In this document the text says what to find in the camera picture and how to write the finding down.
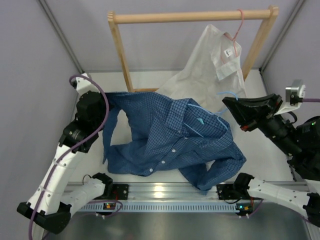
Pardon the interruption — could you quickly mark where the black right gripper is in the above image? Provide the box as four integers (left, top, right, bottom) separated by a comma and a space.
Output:
222, 94, 303, 157

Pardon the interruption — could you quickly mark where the blue wire hanger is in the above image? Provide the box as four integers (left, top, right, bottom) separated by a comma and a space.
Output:
183, 91, 239, 138

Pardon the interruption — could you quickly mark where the blue checked shirt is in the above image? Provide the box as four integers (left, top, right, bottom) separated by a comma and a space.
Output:
102, 92, 246, 191

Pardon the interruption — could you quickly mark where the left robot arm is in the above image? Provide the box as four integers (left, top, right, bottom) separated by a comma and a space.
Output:
17, 90, 113, 240

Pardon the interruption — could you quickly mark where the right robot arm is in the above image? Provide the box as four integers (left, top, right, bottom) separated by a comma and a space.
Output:
221, 94, 320, 227

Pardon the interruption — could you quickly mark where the white shirt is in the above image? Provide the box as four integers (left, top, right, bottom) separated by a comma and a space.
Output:
157, 24, 247, 113

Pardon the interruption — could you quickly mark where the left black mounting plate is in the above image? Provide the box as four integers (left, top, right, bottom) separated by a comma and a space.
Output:
109, 183, 129, 201

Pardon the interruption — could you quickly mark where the black mounting plate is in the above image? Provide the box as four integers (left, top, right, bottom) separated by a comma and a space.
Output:
216, 183, 243, 201
109, 183, 129, 201

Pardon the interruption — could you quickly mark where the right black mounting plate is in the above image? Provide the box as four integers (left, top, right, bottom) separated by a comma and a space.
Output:
216, 183, 243, 201

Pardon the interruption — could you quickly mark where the wooden clothes rack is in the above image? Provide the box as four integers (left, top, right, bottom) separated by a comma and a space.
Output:
107, 5, 279, 92

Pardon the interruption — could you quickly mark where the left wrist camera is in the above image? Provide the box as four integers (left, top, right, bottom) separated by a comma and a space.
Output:
69, 73, 96, 96

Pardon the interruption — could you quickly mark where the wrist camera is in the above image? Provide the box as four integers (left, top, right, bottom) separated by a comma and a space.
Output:
285, 79, 306, 106
69, 73, 96, 96

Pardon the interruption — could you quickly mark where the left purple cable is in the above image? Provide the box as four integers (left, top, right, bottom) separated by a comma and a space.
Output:
28, 74, 123, 240

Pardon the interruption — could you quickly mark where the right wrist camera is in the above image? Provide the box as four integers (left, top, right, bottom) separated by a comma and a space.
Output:
285, 79, 306, 106

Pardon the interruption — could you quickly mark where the pink wire hanger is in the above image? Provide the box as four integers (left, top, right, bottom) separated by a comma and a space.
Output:
220, 9, 245, 64

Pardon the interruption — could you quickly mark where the slotted cable duct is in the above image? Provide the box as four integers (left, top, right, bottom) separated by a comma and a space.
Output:
79, 201, 253, 213

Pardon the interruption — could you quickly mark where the right aluminium frame post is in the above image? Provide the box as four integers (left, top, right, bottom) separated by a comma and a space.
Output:
258, 0, 308, 75

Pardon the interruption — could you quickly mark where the aluminium frame post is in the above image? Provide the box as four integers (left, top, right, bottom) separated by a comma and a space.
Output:
258, 0, 308, 75
36, 0, 84, 74

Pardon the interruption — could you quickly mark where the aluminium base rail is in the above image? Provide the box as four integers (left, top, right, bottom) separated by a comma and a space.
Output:
64, 181, 311, 201

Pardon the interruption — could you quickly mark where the left aluminium frame post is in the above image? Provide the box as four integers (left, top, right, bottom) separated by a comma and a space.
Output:
36, 0, 84, 74

